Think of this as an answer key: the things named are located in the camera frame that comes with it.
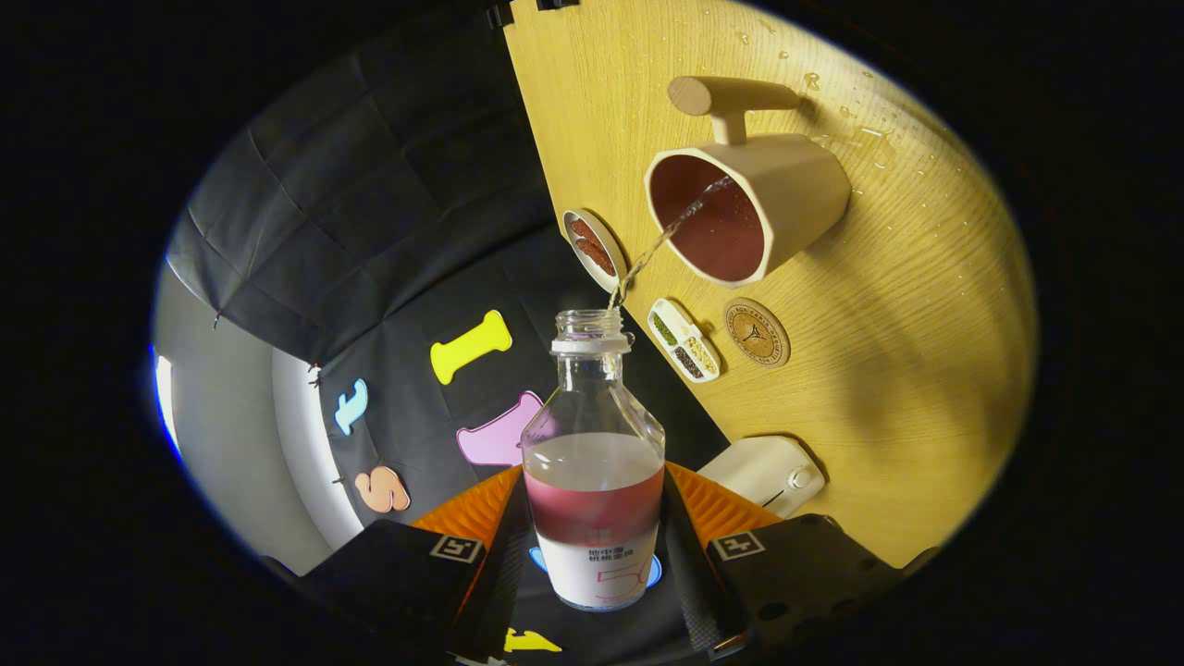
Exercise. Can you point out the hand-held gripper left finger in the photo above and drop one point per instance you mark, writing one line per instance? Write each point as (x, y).
(499, 573)

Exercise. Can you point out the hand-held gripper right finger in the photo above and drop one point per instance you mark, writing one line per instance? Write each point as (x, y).
(689, 573)

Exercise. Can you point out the clear juice bottle red label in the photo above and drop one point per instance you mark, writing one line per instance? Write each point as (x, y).
(592, 518)

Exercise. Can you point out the round wooden coaster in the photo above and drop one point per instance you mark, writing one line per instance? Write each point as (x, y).
(757, 333)

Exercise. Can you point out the white toaster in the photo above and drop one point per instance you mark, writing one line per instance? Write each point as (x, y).
(758, 467)

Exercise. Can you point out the white divided bean dish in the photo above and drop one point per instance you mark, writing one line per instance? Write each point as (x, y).
(684, 340)

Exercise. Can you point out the white round plate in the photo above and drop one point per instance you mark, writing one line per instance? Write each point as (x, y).
(618, 264)

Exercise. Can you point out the red meat piece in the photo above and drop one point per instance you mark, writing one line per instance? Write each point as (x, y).
(597, 256)
(585, 231)

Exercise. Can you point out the wooden table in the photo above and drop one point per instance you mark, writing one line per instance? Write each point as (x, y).
(906, 305)

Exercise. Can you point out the black backdrop cloth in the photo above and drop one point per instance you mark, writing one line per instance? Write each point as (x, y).
(370, 231)

